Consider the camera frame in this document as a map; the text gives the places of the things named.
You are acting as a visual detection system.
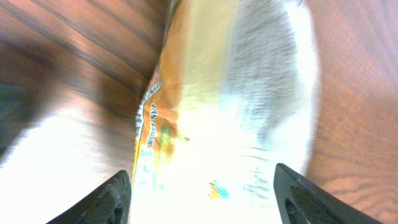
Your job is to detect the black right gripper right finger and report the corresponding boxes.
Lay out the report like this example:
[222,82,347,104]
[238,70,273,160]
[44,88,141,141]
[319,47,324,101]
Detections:
[274,163,380,224]

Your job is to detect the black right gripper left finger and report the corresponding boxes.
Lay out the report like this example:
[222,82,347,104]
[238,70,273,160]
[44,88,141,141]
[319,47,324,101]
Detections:
[48,170,132,224]

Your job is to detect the large orange wipes pack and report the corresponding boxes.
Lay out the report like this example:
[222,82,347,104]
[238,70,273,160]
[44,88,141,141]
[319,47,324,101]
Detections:
[130,0,319,223]

